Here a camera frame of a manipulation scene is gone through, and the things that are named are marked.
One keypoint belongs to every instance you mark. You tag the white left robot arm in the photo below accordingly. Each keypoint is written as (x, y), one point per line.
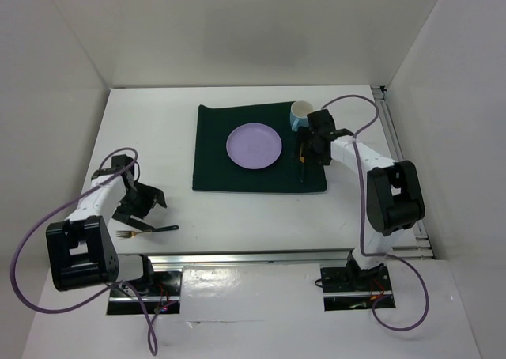
(81, 251)

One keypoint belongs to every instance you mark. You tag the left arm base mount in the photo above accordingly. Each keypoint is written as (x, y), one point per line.
(160, 293)

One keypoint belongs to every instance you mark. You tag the light blue mug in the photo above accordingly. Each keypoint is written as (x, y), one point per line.
(299, 112)

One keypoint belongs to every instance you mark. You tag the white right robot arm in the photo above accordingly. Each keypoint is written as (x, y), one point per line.
(390, 194)

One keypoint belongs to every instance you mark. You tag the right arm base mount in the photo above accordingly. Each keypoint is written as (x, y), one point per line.
(344, 291)

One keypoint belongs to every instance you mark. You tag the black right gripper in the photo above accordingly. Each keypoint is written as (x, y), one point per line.
(321, 159)

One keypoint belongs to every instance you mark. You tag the lilac plastic plate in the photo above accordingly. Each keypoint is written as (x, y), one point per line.
(254, 146)

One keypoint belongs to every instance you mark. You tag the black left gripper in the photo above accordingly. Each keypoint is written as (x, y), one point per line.
(150, 195)

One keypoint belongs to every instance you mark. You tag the gold fork green handle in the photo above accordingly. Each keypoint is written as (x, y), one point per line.
(128, 234)

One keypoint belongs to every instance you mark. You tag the aluminium rail frame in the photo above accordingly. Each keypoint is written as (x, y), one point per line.
(230, 227)

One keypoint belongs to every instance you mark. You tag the dark green cloth placemat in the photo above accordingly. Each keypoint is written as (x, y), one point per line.
(214, 171)

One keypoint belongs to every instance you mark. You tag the gold knife green handle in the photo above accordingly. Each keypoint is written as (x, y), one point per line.
(301, 160)

